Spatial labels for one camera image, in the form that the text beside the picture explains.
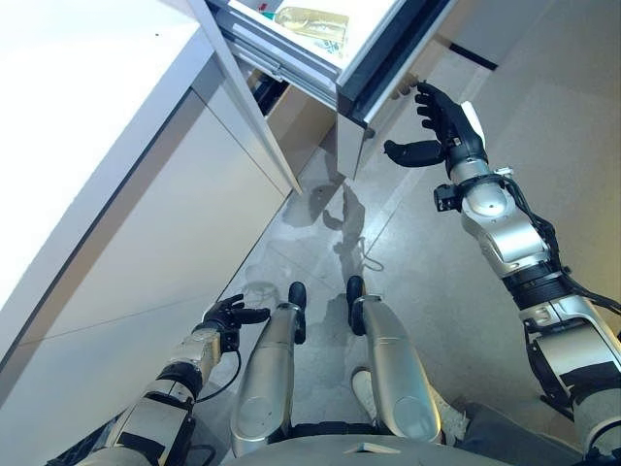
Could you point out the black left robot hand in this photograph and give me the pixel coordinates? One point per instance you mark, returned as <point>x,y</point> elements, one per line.
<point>228,315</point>

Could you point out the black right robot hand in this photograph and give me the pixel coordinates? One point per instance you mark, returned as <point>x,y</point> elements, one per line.
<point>456,131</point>

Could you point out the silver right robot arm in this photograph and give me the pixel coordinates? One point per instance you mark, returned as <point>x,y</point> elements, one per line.
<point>514,233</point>

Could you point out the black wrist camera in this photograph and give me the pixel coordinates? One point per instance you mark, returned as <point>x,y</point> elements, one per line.
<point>447,198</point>
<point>230,341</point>

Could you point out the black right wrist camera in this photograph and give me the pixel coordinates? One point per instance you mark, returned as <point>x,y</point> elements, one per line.
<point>447,198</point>

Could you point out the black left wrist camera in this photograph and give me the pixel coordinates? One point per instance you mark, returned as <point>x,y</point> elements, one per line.
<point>230,341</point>

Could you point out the steel fronted fridge drawer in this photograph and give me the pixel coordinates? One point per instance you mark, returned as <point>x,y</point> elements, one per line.
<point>351,145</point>

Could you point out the silver right robot leg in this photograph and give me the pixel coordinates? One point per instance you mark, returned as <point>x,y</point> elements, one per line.
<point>393,364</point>

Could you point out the tall white cabinet panel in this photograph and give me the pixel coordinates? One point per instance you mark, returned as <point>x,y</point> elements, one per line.
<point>252,97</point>

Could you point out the white counter cabinet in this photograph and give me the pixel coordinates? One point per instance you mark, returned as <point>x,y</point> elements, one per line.
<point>121,194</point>

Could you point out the white fridge drawer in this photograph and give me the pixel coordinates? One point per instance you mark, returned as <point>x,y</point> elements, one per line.
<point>378,53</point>

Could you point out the tea bottle with white cap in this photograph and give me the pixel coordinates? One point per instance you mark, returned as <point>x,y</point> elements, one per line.
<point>315,22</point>

